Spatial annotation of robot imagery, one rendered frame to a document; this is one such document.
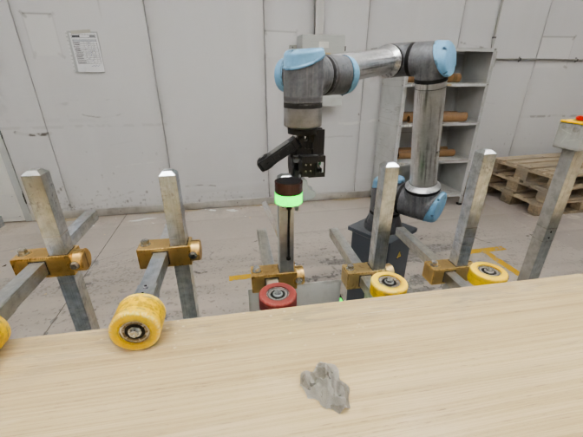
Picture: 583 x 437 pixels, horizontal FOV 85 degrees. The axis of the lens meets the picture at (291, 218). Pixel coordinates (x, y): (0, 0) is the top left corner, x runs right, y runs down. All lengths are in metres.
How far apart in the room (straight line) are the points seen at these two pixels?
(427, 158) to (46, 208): 1.26
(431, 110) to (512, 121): 3.41
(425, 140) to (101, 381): 1.26
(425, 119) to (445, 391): 1.02
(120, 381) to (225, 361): 0.16
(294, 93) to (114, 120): 2.87
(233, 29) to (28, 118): 1.98
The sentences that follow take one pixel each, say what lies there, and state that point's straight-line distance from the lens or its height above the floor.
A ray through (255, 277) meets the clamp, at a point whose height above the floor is 0.87.
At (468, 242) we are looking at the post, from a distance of 1.00.
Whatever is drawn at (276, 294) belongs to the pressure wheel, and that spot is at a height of 0.91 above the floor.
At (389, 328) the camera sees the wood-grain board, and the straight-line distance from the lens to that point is 0.65.
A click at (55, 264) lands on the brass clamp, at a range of 0.86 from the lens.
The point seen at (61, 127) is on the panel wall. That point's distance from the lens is 3.67.
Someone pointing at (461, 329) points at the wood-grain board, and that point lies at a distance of 0.69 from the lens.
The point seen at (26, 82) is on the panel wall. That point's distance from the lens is 3.71.
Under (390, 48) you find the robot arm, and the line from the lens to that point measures 1.34.
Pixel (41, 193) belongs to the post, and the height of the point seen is 1.11.
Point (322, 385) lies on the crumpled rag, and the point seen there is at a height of 0.91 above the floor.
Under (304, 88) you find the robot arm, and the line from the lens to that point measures 0.74.
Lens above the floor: 1.33
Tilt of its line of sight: 24 degrees down
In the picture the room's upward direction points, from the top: straight up
